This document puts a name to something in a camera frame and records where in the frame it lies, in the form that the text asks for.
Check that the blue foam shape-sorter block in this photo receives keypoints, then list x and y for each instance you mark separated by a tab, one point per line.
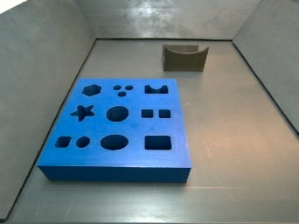
119	133

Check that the dark curved cradle stand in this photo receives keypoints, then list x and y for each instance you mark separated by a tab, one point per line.
183	58

